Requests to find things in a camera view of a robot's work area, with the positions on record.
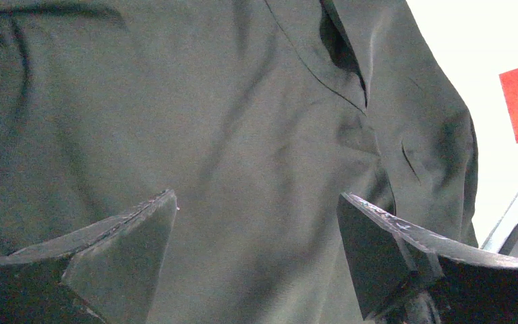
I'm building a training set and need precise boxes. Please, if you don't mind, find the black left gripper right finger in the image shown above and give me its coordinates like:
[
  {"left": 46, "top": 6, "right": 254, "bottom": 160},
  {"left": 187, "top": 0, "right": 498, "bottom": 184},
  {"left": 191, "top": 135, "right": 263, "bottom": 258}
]
[{"left": 337, "top": 193, "right": 518, "bottom": 323}]

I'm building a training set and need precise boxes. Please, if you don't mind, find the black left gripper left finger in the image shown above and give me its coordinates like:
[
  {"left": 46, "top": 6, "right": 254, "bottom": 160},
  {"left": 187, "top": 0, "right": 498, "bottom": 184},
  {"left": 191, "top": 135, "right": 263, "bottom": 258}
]
[{"left": 0, "top": 190, "right": 177, "bottom": 323}]

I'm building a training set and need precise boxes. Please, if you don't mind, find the black shirt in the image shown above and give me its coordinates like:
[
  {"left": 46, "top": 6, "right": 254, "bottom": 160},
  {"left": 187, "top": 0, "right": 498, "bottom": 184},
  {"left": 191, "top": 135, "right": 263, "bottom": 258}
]
[{"left": 0, "top": 1, "right": 478, "bottom": 323}]

